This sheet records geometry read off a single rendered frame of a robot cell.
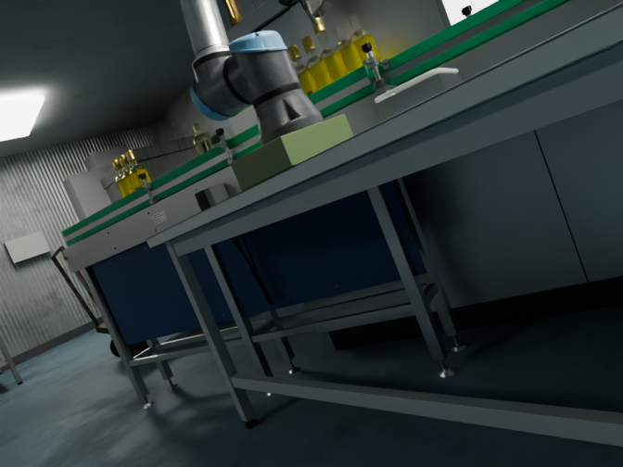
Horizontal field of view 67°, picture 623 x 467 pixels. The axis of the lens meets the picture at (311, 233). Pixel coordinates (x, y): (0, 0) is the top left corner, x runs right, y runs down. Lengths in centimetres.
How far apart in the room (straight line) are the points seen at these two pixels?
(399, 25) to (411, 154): 90
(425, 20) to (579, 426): 121
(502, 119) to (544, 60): 11
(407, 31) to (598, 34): 107
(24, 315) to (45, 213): 150
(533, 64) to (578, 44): 5
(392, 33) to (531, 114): 101
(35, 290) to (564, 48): 753
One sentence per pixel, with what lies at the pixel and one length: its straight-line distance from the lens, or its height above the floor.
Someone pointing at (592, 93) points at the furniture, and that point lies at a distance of 69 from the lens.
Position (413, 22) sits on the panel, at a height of 106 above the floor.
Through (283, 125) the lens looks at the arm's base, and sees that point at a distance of 101.
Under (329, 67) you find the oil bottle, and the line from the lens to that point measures 159.
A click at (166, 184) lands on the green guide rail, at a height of 93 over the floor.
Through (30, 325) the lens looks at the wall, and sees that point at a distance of 777.
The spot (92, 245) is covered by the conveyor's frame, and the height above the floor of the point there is 84.
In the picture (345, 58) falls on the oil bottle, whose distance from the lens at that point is 157.
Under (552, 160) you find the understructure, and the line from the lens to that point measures 161.
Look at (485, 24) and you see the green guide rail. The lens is 144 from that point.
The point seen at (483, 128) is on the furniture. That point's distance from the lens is 75.
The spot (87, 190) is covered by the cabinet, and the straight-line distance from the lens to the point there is 777.
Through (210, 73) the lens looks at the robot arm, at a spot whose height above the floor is 102.
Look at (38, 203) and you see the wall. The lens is 801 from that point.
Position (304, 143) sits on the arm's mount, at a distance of 98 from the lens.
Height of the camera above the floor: 69
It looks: 5 degrees down
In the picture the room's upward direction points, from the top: 22 degrees counter-clockwise
